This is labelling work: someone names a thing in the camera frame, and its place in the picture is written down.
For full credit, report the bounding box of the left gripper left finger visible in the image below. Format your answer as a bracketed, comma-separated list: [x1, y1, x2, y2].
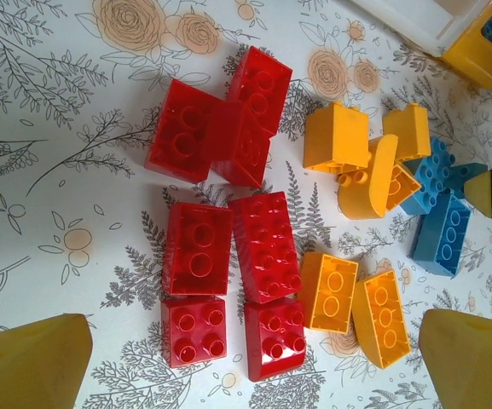
[0, 314, 93, 409]

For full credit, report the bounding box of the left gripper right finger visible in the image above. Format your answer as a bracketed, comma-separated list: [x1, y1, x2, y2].
[423, 308, 492, 409]

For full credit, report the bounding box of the blue two-by-four lego brick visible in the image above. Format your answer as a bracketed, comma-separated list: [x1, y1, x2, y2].
[398, 135, 468, 216]
[411, 193, 473, 279]

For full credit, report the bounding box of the yellow two-by-four lego brick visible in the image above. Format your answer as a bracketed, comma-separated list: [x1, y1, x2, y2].
[298, 251, 360, 332]
[350, 268, 413, 370]

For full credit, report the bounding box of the yellow tall lego brick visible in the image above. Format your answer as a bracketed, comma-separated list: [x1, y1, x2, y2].
[303, 101, 378, 175]
[381, 102, 433, 164]

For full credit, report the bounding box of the yellow curved lego brick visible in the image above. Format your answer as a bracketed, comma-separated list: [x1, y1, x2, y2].
[336, 133, 423, 222]

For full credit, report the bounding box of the red two-by-two lego brick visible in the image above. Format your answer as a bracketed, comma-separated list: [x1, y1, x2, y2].
[159, 296, 227, 370]

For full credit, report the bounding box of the red sloped lego brick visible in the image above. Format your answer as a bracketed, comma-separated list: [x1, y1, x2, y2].
[243, 297, 308, 383]

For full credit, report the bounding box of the red two-by-four lego brick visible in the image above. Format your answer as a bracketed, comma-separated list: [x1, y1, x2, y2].
[200, 101, 275, 189]
[162, 201, 234, 297]
[228, 191, 301, 305]
[144, 79, 229, 185]
[227, 45, 293, 138]

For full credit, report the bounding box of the yellow plastic container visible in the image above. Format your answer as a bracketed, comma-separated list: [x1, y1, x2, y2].
[440, 0, 492, 107]

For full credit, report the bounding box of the floral tablecloth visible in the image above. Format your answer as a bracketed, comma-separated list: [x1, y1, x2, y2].
[0, 0, 492, 409]

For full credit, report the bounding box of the white plastic container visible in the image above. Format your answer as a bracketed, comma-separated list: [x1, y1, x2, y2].
[350, 0, 492, 56]

